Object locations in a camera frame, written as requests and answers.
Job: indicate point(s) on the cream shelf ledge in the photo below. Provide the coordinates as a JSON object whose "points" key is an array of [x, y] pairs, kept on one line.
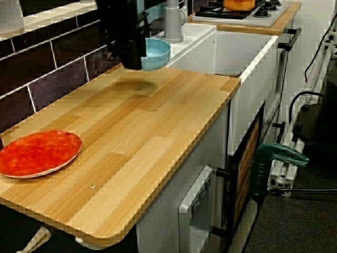
{"points": [[52, 18]]}

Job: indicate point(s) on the wooden stove countertop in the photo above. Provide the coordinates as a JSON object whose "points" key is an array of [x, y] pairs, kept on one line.
{"points": [[250, 29]]}

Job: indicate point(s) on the white sink unit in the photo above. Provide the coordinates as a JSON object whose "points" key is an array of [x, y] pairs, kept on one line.
{"points": [[258, 87]]}

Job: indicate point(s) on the silver aluminium frame rail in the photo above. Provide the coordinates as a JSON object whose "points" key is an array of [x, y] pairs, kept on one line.
{"points": [[281, 182]]}

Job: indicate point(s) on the green clamp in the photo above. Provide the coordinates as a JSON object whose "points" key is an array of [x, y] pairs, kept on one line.
{"points": [[266, 163]]}

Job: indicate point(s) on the white container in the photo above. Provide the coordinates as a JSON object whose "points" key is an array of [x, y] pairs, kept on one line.
{"points": [[10, 13]]}

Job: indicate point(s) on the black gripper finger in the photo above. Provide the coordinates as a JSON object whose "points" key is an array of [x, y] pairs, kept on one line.
{"points": [[131, 58], [144, 26]]}

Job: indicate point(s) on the red plate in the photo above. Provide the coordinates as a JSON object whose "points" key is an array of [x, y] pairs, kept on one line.
{"points": [[39, 153]]}

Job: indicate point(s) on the black stove knob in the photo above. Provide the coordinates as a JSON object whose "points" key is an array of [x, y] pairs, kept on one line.
{"points": [[272, 3], [261, 12]]}

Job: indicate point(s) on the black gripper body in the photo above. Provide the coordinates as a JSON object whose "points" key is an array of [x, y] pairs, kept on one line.
{"points": [[118, 21]]}

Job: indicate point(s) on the wooden slat crate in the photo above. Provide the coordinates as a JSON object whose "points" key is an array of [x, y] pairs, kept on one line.
{"points": [[246, 163]]}

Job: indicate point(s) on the white dishwasher door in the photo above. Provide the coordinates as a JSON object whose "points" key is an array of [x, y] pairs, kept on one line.
{"points": [[194, 210]]}

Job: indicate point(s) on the grey stove top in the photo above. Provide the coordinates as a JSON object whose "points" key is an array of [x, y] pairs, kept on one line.
{"points": [[263, 21]]}

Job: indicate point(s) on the grey toy faucet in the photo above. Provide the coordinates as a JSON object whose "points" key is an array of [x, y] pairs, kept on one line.
{"points": [[172, 26]]}

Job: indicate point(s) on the black metal cabinet frame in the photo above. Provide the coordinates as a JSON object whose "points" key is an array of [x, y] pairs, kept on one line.
{"points": [[231, 184]]}

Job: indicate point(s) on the light blue bowl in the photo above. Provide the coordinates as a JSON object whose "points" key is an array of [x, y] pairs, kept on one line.
{"points": [[160, 60]]}

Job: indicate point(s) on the black burner grate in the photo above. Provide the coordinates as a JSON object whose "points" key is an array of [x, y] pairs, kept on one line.
{"points": [[210, 11]]}

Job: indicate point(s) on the white oven door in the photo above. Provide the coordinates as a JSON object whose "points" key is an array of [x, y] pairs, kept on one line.
{"points": [[273, 100]]}

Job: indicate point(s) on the orange pot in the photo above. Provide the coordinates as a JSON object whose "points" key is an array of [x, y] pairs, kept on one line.
{"points": [[238, 4]]}

